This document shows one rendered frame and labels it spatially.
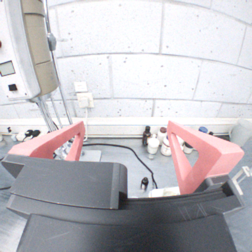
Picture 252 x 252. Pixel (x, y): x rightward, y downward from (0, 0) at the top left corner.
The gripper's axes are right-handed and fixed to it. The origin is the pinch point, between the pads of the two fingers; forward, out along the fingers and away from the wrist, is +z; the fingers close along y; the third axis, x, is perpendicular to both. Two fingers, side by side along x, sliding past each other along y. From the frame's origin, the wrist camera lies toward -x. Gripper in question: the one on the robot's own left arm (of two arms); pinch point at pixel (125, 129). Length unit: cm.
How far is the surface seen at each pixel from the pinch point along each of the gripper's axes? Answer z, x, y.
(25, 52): 12.1, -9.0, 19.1
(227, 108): 48, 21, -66
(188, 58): 48, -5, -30
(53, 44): 27.5, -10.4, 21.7
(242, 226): -10, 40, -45
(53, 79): 17.5, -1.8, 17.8
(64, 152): 15.8, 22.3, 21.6
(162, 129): 38, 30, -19
